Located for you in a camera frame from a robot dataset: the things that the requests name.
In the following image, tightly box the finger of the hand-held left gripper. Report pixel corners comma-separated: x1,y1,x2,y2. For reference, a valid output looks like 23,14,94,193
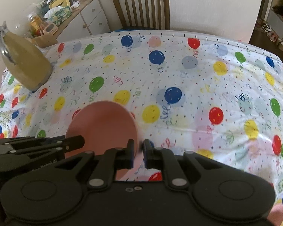
0,135,86,158
0,136,48,149

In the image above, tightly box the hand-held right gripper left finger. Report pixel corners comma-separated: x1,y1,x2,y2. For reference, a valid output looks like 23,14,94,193
54,139,135,189

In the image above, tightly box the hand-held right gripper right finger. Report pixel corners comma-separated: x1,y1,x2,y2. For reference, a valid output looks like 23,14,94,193
143,139,217,189

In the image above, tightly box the large pink bowl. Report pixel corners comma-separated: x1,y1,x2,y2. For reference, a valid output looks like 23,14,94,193
65,101,142,182

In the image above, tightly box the balloon print tablecloth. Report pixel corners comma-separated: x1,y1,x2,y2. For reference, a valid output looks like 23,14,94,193
0,29,283,226

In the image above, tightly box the gold thermos jug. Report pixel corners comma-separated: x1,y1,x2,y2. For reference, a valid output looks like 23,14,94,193
0,21,54,92

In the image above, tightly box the brown paper bag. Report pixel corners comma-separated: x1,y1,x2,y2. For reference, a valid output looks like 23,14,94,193
34,34,58,48

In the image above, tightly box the small kitchen timer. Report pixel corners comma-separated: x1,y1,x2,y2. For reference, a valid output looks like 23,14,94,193
43,24,59,35

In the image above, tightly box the glass jar with yellow contents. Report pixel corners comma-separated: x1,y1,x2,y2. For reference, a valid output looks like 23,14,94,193
27,12,45,37

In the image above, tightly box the blue seat cushion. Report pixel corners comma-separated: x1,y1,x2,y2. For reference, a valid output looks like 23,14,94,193
113,27,157,32

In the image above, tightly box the white sideboard with wooden top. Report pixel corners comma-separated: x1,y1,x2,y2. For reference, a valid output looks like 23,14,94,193
41,0,112,41

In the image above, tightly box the green floral tissue box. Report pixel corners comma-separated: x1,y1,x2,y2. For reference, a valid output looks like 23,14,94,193
44,6,73,27

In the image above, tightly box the wooden chair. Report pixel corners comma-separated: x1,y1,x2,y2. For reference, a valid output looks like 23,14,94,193
111,0,170,31

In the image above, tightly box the row of shoes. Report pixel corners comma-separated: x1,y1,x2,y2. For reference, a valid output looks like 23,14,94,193
261,23,283,52

